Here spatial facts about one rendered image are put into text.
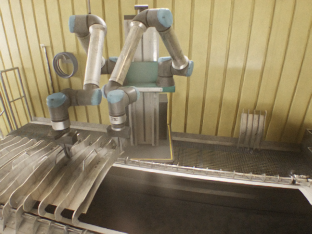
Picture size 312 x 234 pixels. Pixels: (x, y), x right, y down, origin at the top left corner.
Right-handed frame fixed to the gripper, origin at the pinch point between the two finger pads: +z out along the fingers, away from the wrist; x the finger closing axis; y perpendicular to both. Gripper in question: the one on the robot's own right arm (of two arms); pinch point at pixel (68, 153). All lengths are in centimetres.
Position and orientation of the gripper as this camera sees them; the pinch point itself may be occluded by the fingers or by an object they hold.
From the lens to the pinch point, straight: 114.5
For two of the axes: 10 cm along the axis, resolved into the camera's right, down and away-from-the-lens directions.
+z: 0.0, 9.1, 4.2
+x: -9.8, -0.9, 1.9
